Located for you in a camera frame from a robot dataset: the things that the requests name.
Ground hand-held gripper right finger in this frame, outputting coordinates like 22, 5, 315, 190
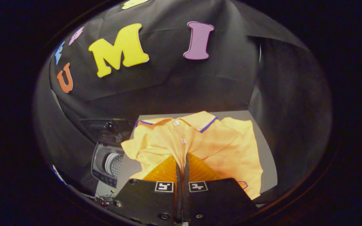
184, 153, 259, 225

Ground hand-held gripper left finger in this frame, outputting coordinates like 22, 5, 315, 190
107, 155, 181, 225

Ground orange polo shirt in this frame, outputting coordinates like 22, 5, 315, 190
121, 111, 264, 200

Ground grey washing machine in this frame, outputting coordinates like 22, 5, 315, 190
91, 141, 128, 189

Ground beige cabinet with dark top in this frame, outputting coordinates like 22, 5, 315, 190
115, 110, 278, 193

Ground black backdrop cloth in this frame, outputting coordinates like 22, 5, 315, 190
33, 0, 332, 201

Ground white and blue sheet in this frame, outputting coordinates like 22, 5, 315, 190
53, 165, 67, 186

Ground black floor cables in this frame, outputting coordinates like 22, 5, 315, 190
95, 190, 117, 206

